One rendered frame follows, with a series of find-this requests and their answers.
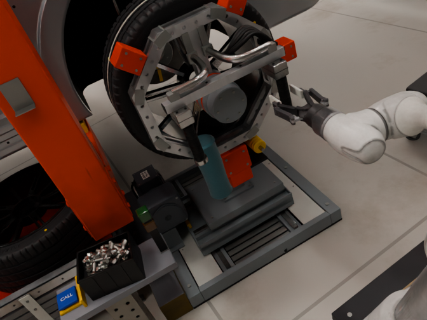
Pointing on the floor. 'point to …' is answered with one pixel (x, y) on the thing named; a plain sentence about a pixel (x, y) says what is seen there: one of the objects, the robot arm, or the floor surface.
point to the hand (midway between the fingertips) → (284, 95)
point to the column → (130, 309)
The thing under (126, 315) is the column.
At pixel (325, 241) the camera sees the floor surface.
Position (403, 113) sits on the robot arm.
